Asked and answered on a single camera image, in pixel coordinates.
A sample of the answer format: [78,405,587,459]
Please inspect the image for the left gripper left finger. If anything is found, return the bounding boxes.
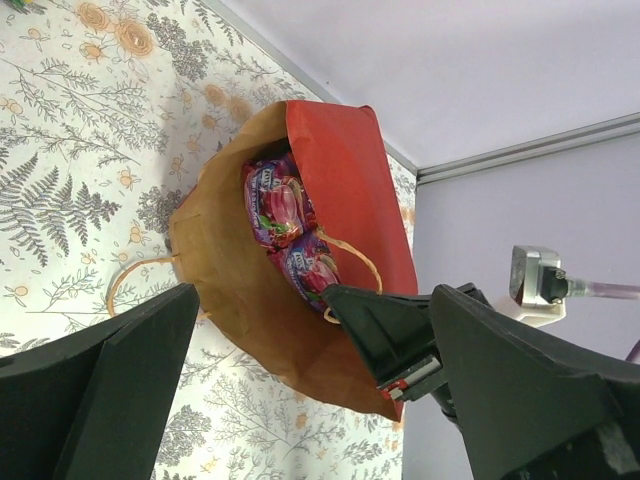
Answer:
[1,284,199,479]

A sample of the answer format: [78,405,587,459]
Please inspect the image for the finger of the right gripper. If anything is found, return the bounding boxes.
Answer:
[322,284,443,390]

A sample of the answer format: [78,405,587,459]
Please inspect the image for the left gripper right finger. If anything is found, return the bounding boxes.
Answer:
[431,285,639,479]

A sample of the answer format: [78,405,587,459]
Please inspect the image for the purple candy bag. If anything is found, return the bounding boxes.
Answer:
[242,151,317,251]
[268,231,340,313]

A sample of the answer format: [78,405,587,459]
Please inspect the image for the red paper bag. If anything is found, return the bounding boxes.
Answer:
[167,100,418,421]

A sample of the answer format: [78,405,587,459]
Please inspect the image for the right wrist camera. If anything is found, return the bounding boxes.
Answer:
[493,245,568,328]

